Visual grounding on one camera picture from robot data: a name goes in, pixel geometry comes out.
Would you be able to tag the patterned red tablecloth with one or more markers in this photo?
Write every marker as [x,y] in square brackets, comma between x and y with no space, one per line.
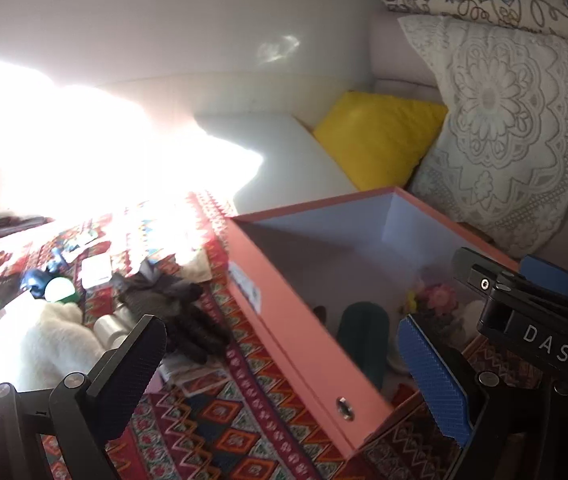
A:
[223,420]

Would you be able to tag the white seat cushion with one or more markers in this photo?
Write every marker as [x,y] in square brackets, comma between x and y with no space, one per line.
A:
[284,155]

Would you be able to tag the floral print pillow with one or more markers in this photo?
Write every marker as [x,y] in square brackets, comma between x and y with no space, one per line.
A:
[489,0]

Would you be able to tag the white card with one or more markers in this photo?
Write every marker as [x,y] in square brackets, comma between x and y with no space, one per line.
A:
[96,271]

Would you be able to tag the dark blue toy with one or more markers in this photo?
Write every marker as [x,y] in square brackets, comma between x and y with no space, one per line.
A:
[33,282]

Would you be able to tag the white fluffy cloth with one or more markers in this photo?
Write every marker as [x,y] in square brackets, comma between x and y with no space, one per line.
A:
[38,345]

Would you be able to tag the white lace pillow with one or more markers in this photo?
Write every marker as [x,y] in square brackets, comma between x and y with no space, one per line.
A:
[504,135]

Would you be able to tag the pink storage box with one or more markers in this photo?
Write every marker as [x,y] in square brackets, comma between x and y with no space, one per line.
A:
[289,310]

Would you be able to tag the green and white ball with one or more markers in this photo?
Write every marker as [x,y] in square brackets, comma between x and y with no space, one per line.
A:
[59,290]

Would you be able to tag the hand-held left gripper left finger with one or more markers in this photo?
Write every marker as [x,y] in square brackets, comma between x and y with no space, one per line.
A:
[136,355]

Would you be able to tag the silver packet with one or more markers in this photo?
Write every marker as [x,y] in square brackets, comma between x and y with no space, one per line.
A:
[148,272]

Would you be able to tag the yellow pillow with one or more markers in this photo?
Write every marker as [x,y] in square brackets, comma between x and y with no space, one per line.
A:
[379,135]

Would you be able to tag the dark green cup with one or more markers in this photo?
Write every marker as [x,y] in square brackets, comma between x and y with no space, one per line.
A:
[364,335]

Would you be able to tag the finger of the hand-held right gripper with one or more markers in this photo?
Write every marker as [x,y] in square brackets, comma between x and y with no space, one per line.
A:
[479,275]
[549,275]

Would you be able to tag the printed paper cards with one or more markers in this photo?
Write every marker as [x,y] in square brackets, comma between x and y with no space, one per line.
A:
[198,380]

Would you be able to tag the pink flower toy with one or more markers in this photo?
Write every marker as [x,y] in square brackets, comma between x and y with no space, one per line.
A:
[436,300]

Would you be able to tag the black knit glove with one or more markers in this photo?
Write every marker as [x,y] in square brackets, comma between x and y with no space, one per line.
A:
[183,310]

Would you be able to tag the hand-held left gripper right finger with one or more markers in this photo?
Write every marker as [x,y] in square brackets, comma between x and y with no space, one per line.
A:
[431,385]

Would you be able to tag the black flat case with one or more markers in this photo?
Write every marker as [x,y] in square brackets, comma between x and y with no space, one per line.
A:
[3,227]

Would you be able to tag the cream cloth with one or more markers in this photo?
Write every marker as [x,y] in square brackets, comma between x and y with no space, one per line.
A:
[197,269]

